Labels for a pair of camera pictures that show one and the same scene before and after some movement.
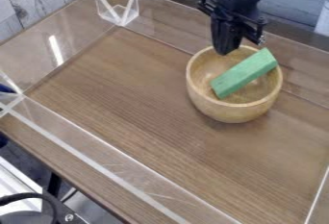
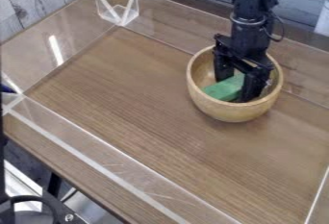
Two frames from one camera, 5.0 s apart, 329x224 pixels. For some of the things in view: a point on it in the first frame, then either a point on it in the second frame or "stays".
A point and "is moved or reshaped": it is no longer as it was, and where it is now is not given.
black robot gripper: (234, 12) to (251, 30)
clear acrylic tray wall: (181, 136) stays
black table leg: (54, 186) stays
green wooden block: (243, 73) is moved or reshaped
